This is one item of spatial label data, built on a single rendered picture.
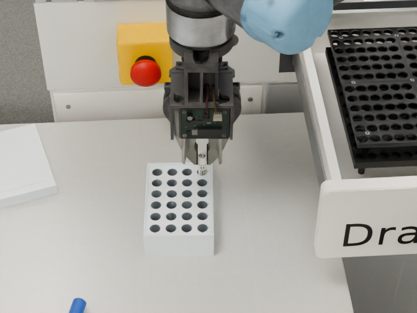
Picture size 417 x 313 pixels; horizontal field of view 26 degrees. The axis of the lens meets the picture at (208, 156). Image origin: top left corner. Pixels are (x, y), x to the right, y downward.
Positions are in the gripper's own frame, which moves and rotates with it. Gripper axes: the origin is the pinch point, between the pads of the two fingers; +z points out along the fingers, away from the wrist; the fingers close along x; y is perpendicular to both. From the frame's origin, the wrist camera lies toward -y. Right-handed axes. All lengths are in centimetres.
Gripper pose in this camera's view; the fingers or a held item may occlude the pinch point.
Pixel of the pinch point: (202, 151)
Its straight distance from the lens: 113.5
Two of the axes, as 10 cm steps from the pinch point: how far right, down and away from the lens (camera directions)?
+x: 10.0, 0.0, 0.0
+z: 0.0, 7.2, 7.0
